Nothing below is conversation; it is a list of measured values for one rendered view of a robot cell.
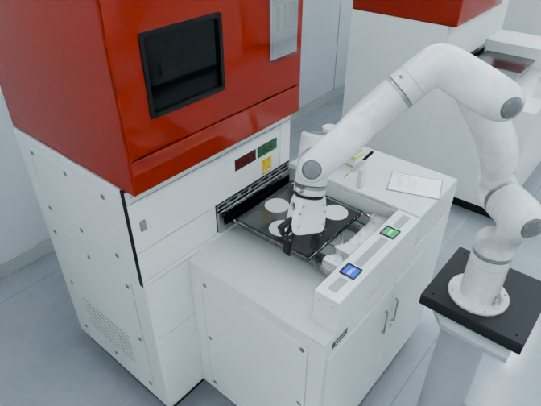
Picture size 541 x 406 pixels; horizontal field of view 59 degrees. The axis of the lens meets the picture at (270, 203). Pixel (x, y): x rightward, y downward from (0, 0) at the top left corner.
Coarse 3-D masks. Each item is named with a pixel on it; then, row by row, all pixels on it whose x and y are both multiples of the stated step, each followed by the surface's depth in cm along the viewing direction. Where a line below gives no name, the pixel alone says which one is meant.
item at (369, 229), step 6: (366, 228) 185; (372, 228) 185; (360, 234) 182; (366, 234) 182; (354, 240) 179; (360, 240) 179; (354, 246) 176; (336, 258) 171; (324, 270) 167; (330, 270) 166
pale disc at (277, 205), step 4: (272, 200) 197; (276, 200) 197; (280, 200) 197; (284, 200) 197; (268, 204) 195; (272, 204) 195; (276, 204) 195; (280, 204) 195; (284, 204) 195; (288, 204) 195; (268, 208) 193; (272, 208) 193; (276, 208) 193; (280, 208) 193; (284, 208) 193; (276, 212) 191; (280, 212) 191
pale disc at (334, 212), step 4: (328, 208) 193; (332, 208) 193; (336, 208) 193; (340, 208) 193; (344, 208) 193; (328, 212) 190; (332, 212) 190; (336, 212) 190; (340, 212) 190; (344, 212) 190; (328, 216) 188; (332, 216) 188; (336, 216) 188; (340, 216) 188; (344, 216) 188
